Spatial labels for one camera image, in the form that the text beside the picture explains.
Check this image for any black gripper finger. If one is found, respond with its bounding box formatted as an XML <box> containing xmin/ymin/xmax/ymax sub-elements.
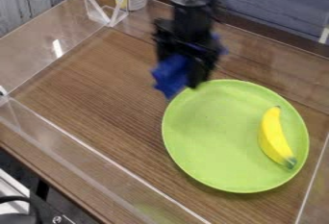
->
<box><xmin>155</xmin><ymin>38</ymin><xmax>175</xmax><ymax>62</ymax></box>
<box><xmin>187</xmin><ymin>50</ymin><xmax>217</xmax><ymax>88</ymax></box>

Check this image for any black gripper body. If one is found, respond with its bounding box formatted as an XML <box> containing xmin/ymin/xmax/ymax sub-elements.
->
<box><xmin>153</xmin><ymin>0</ymin><xmax>214</xmax><ymax>49</ymax></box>

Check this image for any blue cross-shaped block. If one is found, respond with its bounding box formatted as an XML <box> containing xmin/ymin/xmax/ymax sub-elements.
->
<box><xmin>150</xmin><ymin>33</ymin><xmax>227</xmax><ymax>99</ymax></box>

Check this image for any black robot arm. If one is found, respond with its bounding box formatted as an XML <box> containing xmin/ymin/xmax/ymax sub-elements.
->
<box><xmin>151</xmin><ymin>0</ymin><xmax>221</xmax><ymax>92</ymax></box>

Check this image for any green round plate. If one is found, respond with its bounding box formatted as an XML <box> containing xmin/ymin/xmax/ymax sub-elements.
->
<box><xmin>162</xmin><ymin>79</ymin><xmax>310</xmax><ymax>193</ymax></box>

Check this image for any yellow toy banana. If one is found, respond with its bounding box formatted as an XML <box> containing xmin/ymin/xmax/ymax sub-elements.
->
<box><xmin>258</xmin><ymin>106</ymin><xmax>297</xmax><ymax>169</ymax></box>

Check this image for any clear acrylic corner bracket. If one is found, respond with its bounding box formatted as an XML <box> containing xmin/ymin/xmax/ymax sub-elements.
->
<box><xmin>83</xmin><ymin>0</ymin><xmax>128</xmax><ymax>28</ymax></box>

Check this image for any clear acrylic enclosure wall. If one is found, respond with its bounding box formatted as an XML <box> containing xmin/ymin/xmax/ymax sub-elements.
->
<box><xmin>0</xmin><ymin>0</ymin><xmax>329</xmax><ymax>224</ymax></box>

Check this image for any black cable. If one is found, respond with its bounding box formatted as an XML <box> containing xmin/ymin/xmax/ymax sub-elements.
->
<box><xmin>0</xmin><ymin>195</ymin><xmax>44</xmax><ymax>224</ymax></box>

